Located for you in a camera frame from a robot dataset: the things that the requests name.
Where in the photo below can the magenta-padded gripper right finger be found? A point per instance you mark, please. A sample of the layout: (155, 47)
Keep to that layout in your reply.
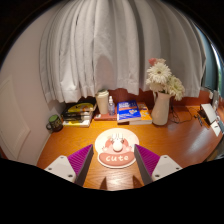
(166, 166)

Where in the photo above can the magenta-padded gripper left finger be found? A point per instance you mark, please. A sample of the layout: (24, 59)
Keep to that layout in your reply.
(61, 166)

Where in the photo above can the white computer mouse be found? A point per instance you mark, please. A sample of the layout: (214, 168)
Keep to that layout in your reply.
(117, 145)

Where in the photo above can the white pink cartoon mouse pad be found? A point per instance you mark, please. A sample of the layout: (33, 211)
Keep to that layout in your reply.
(116, 159)

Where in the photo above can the dark green mug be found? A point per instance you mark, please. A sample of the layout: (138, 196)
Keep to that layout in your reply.
(55, 123)

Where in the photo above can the black yellow spine book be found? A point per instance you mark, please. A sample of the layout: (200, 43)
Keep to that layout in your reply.
(76, 118)

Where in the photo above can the white ceramic jug vase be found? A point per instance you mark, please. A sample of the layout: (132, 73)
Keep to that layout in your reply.
(160, 111)

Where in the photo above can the yellow black cover book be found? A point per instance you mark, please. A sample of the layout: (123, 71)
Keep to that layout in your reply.
(81, 107)

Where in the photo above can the white rectangular card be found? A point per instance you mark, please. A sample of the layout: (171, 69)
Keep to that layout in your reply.
(216, 128)

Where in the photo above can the reddish brown book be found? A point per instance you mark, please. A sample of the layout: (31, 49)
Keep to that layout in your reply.
(104, 117)

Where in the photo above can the blue cover book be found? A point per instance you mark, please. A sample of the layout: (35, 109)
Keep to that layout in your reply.
(128, 111)

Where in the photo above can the white flat device on stand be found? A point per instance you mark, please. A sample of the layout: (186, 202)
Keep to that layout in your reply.
(209, 112)

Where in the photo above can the clear spray bottle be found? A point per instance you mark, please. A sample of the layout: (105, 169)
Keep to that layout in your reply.
(111, 108)

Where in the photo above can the cream tumbler with lid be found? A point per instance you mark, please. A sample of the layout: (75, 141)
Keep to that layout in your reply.
(102, 101)

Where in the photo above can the white flower bouquet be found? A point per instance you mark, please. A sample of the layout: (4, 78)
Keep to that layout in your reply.
(160, 73)

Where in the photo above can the white curtain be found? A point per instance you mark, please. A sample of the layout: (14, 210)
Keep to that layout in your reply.
(100, 43)

